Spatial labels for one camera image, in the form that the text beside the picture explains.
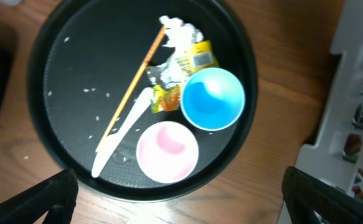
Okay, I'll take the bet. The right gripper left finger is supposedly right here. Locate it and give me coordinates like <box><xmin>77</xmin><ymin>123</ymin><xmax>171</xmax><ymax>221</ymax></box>
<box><xmin>0</xmin><ymin>169</ymin><xmax>78</xmax><ymax>224</ymax></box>

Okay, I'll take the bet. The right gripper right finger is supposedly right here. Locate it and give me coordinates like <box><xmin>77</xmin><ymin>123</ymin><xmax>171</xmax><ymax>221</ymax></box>
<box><xmin>281</xmin><ymin>166</ymin><xmax>363</xmax><ymax>224</ymax></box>

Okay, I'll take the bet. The grey dishwasher rack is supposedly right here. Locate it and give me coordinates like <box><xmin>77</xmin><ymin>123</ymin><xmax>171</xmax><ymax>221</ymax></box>
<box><xmin>279</xmin><ymin>1</ymin><xmax>363</xmax><ymax>223</ymax></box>

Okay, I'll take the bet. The wooden chopstick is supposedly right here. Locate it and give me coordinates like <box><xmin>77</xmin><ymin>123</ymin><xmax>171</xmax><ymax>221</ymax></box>
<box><xmin>95</xmin><ymin>26</ymin><xmax>166</xmax><ymax>152</ymax></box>

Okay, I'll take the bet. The pink plastic cup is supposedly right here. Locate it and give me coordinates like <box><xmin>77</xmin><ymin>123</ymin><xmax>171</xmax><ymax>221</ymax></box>
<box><xmin>136</xmin><ymin>121</ymin><xmax>199</xmax><ymax>184</ymax></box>

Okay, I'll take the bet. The blue plastic cup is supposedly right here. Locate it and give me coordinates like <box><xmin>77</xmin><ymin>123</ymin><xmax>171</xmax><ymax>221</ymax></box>
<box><xmin>180</xmin><ymin>68</ymin><xmax>246</xmax><ymax>131</ymax></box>

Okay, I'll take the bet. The white plastic knife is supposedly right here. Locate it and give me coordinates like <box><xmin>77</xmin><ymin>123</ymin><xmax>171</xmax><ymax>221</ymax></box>
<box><xmin>91</xmin><ymin>87</ymin><xmax>154</xmax><ymax>178</ymax></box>

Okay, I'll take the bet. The round black tray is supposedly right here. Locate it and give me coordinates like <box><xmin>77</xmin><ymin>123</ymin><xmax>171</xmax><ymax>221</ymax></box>
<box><xmin>28</xmin><ymin>0</ymin><xmax>258</xmax><ymax>202</ymax></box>

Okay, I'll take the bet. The yellow snack wrapper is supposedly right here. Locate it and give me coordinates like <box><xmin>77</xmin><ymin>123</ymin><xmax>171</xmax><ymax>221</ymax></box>
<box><xmin>146</xmin><ymin>40</ymin><xmax>219</xmax><ymax>113</ymax></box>

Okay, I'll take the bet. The crumpled white tissue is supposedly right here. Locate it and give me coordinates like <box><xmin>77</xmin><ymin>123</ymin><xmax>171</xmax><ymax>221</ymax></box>
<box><xmin>159</xmin><ymin>16</ymin><xmax>204</xmax><ymax>51</ymax></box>

